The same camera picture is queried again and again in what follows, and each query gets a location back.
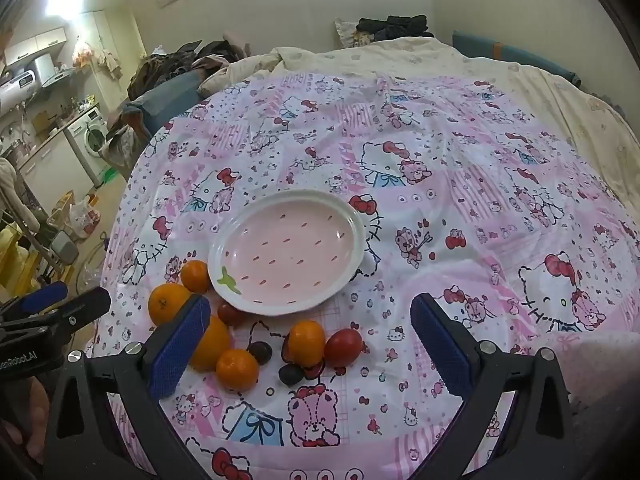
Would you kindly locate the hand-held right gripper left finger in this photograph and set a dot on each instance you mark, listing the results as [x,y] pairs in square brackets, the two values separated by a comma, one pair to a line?
[180,345]

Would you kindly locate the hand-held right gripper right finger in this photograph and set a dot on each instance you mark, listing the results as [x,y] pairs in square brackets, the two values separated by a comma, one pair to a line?
[440,340]

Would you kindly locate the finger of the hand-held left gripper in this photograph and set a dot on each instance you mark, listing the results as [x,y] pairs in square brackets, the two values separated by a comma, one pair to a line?
[85,305]
[45,295]

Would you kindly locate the large orange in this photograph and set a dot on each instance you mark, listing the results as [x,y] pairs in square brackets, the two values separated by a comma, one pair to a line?
[216,345]

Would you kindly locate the orange with dark mark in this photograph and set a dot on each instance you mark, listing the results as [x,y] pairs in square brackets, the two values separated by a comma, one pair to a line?
[167,304]

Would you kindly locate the small red tomato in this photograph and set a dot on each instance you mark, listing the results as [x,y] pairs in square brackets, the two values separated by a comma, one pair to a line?
[231,314]

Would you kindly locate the large red tomato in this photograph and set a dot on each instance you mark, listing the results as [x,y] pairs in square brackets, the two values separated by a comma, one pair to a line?
[343,347]

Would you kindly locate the pink strawberry plate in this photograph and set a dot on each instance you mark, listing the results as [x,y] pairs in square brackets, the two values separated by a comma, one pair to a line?
[295,250]

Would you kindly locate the yellow stool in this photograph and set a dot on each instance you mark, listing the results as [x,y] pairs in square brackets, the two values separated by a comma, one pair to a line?
[20,265]

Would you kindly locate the grey case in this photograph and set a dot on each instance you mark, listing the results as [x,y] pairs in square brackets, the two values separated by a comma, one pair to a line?
[62,247]

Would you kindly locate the small orange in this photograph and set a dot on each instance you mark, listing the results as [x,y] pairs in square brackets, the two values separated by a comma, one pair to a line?
[195,276]

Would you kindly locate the dark grape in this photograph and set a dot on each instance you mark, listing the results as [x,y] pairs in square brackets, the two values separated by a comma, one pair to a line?
[260,351]
[290,374]

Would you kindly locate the woven basket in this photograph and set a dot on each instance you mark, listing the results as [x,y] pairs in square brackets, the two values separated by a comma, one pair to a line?
[57,210]

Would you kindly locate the red and white plastic bag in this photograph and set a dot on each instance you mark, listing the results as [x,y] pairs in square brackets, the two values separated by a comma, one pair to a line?
[85,217]

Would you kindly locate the cream garment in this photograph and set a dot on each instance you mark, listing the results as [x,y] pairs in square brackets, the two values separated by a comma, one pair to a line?
[10,190]

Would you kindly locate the pink cartoon printed blanket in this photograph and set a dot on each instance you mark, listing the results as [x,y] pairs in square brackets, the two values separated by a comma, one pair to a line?
[450,185]

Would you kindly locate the light pink fleece blanket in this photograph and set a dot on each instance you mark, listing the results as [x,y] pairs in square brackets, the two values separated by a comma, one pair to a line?
[600,365]

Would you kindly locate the white washing machine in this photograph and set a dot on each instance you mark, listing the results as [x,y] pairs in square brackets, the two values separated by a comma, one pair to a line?
[92,135]

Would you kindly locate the white water heater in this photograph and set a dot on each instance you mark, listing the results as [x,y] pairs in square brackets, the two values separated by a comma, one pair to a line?
[17,82]

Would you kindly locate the range hood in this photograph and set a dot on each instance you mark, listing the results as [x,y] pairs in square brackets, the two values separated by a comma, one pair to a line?
[57,77]

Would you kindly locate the hanging cloth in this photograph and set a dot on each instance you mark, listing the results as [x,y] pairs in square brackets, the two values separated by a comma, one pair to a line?
[107,62]

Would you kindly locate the hanging plastic bag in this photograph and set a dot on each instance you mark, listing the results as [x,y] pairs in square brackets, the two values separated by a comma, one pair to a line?
[82,52]

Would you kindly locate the cream duvet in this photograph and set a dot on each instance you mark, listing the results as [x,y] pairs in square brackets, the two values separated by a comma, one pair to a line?
[525,85]

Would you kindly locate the pile of clothes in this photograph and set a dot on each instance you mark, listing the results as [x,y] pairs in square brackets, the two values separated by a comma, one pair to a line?
[190,57]

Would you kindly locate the blue padded headboard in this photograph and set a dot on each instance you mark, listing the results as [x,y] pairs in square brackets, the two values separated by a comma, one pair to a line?
[515,55]

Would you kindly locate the dark folded clothes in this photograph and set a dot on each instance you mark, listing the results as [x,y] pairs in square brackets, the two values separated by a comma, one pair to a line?
[392,25]

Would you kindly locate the printed pillow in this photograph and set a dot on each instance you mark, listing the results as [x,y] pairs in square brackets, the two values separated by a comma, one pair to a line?
[347,32]

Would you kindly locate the cream wall cabinets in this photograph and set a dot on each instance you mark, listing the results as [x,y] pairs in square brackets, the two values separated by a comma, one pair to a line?
[35,42]

